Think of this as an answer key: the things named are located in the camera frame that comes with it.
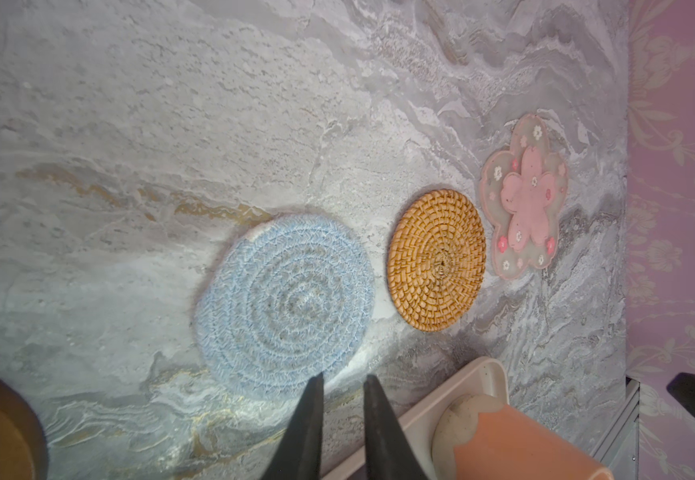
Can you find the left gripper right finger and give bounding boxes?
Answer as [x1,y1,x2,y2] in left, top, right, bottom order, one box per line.
[363,374,427,480]

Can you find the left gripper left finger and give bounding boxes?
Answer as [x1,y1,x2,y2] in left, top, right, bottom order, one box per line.
[261,373,324,479]

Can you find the blue woven round coaster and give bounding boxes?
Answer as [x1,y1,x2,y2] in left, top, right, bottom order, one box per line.
[193,214,375,400]

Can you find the tan rattan round coaster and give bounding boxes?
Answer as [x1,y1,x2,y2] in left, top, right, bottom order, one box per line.
[387,189,487,332]

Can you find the pink flower coaster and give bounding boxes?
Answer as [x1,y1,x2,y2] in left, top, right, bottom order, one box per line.
[479,114,569,280]

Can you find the orange ceramic mug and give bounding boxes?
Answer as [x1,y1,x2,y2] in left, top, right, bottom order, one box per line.
[431,394,613,479]

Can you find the beige rectangular tray mat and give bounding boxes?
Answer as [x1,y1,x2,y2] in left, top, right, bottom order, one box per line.
[325,357,509,479]

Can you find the right aluminium corner post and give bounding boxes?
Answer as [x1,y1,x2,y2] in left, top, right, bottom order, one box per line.
[591,377,641,469]

